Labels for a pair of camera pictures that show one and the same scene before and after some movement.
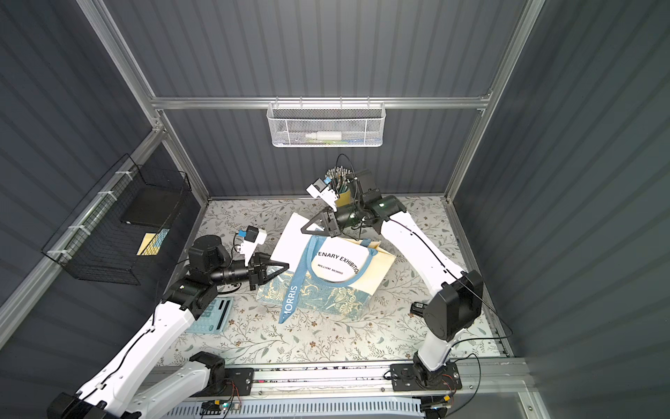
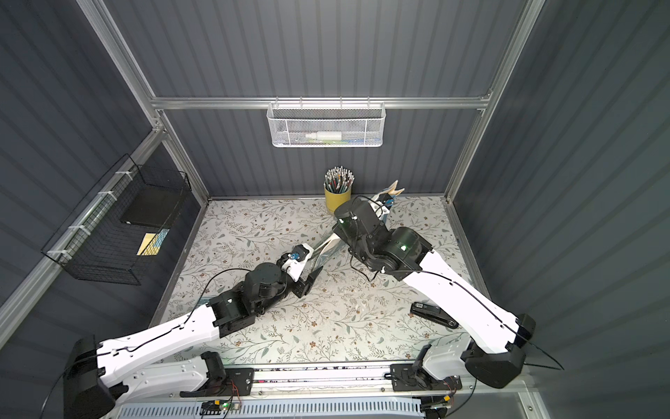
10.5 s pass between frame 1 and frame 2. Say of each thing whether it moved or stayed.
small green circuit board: stayed
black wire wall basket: stayed
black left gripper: moved
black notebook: stayed
